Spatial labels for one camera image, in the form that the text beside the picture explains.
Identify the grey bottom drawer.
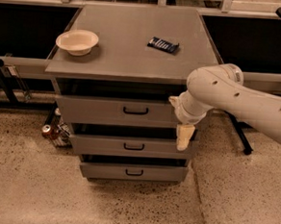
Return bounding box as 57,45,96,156
80,162,188,183

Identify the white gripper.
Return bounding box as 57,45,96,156
168,91,211,151

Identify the grey middle drawer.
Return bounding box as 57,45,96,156
70,134,198,160

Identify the grey drawer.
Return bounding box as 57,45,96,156
56,95,179,128
80,162,188,183
70,134,198,160

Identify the blue snack packet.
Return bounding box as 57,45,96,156
147,37,179,54

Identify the grey top drawer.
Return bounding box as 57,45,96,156
56,95,179,128

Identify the grey drawer cabinet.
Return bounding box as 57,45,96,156
38,0,227,188

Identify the red soda can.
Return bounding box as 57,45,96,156
41,125,58,139

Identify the black metal bar right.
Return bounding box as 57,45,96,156
228,114,253,155

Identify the wire rack on floor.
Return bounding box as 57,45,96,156
52,108,71,147

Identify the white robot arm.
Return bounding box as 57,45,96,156
168,63,281,151

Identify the white bowl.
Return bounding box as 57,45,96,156
56,30,99,56

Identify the black metal frame left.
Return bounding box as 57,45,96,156
0,68,18,104

